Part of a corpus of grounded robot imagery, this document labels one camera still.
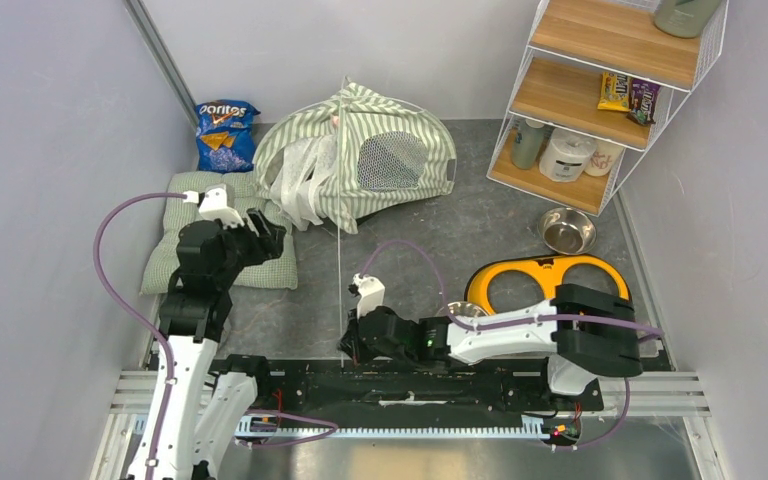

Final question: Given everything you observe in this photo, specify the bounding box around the yellow pet bowl holder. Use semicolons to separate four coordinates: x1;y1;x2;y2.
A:
464;254;631;315

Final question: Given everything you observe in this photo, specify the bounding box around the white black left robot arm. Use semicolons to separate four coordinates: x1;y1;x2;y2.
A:
126;209;286;479

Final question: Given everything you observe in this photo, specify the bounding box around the yellow candy bag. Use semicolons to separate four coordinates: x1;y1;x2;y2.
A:
597;71;630;113

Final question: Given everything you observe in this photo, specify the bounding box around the blue Doritos chip bag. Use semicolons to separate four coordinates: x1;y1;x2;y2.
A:
194;99;260;174

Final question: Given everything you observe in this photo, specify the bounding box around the dark purple candy bag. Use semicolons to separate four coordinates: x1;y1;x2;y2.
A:
627;78;661;126

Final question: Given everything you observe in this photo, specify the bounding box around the green bottle shelf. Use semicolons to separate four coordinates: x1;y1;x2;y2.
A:
510;119;546;170
653;0;722;39

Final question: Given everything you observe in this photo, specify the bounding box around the green striped pet tent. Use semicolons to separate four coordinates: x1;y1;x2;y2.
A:
253;80;457;234

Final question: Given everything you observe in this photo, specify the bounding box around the aluminium rail frame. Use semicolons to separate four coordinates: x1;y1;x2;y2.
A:
89;370;733;480

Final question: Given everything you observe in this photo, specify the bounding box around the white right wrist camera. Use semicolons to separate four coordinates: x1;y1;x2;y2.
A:
349;273;386;319

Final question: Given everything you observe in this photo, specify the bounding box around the white wire wooden shelf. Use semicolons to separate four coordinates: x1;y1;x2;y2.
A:
487;0;729;215

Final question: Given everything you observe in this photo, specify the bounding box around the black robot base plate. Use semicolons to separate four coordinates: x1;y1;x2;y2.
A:
145;351;605;413

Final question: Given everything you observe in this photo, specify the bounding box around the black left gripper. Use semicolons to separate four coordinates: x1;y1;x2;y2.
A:
214;206;286;288

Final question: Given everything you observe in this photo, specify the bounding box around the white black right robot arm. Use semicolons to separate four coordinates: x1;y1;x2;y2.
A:
338;284;643;409

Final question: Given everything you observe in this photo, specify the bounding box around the steel bowl near shelf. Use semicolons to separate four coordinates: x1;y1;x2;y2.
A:
537;207;598;255

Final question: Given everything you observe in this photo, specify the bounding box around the white toilet paper roll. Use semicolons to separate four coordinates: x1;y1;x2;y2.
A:
539;129;597;183

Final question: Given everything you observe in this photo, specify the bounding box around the thin white tent pole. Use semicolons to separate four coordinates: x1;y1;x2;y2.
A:
334;74;352;368

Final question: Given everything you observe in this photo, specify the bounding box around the steel bowl front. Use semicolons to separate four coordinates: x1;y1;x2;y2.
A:
436;301;488;318

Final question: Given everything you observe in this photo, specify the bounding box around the cream printed cup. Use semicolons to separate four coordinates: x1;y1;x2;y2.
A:
584;140;625;177

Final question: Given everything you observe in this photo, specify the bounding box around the green bottle lower shelf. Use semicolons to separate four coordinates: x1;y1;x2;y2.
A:
510;119;546;170

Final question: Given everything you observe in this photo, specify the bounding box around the green checked pet cushion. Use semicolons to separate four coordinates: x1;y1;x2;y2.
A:
140;170;299;296

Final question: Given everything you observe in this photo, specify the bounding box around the green bottle top shelf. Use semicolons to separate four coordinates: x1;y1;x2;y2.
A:
653;0;722;39

